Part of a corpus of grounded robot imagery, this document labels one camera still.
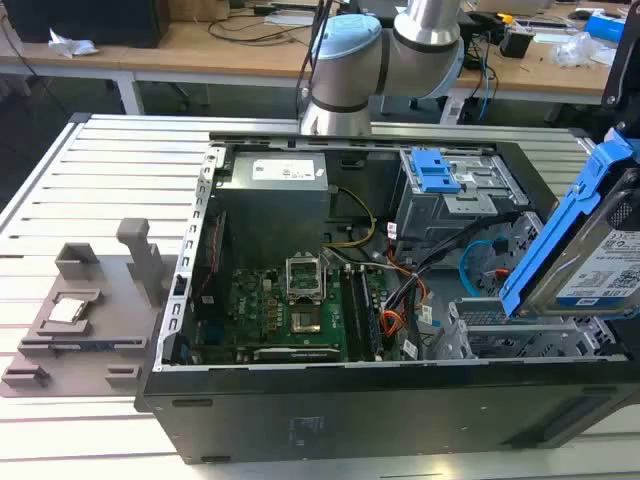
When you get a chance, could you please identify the hard disk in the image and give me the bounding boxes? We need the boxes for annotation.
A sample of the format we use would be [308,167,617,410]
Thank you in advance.
[499,127,640,322]

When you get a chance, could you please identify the metal disk bay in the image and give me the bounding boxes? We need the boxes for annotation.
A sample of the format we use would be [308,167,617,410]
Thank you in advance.
[433,297,627,362]

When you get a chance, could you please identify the black RAM slot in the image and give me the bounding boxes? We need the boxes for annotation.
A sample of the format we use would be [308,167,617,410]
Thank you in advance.
[343,267,370,362]
[357,267,384,359]

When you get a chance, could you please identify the clear plastic bag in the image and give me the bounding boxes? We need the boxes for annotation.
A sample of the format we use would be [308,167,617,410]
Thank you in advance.
[554,31,617,69]

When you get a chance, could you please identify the blue box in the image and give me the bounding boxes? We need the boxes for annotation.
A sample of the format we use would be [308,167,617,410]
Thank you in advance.
[584,10,627,52]

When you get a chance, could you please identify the wooden desk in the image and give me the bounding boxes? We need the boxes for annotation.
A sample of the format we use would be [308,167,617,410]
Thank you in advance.
[0,0,324,117]
[449,0,629,122]

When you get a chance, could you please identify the small black device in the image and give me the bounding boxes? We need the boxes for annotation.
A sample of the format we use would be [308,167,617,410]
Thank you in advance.
[499,28,534,58]

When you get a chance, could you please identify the blue plastic drive latch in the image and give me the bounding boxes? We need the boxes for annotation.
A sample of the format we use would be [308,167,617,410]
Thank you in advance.
[408,148,463,194]

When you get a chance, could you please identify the grey metal drive cage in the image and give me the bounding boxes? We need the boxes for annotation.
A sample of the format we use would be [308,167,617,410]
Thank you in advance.
[389,147,531,252]

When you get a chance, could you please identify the grey power supply unit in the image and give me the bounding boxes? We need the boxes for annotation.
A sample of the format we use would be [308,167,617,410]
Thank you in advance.
[222,152,332,252]

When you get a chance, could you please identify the metal socket cover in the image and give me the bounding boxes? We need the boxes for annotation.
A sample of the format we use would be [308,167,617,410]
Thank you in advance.
[284,255,326,305]

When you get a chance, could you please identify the black graphics card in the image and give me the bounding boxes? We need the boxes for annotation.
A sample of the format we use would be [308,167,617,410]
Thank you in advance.
[252,346,347,363]

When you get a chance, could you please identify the black open PC case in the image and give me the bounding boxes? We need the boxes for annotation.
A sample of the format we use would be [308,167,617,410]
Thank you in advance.
[134,130,640,466]

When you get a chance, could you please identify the green motherboard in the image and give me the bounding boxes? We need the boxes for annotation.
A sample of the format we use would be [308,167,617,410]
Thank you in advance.
[192,259,401,364]

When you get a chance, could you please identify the large black box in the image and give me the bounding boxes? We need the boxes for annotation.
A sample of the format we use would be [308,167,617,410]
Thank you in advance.
[2,0,172,50]

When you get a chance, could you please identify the crumpled white paper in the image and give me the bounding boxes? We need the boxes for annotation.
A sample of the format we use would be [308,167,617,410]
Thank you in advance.
[47,27,99,57]

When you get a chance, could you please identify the grey parts rack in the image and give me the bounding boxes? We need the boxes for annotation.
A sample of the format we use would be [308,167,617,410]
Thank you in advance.
[0,217,179,399]

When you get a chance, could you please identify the RAM stick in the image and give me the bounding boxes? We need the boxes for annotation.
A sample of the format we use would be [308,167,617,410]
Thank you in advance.
[47,339,147,352]

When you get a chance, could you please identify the silver CPU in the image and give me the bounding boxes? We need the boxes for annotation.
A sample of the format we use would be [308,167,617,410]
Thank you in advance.
[49,297,87,324]

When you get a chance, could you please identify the blue hanging cable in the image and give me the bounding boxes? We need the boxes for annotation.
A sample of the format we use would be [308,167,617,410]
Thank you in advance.
[476,48,502,122]

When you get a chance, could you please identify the black disk wire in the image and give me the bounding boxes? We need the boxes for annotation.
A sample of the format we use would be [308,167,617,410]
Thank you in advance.
[379,211,522,312]

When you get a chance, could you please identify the blue disk wire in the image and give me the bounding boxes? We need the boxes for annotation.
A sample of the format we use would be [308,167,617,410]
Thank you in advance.
[459,239,509,302]

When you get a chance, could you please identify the yellow and black wire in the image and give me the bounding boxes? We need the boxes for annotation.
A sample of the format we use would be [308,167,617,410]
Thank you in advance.
[323,185,378,249]

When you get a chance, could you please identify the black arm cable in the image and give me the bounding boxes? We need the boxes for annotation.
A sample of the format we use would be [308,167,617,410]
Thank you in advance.
[294,0,337,122]

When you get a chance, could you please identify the orange wire bundle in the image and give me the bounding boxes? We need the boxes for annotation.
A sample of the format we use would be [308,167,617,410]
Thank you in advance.
[381,278,427,342]

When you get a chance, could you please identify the black cable on desk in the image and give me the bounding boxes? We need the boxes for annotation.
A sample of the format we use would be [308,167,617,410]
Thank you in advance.
[206,13,322,45]

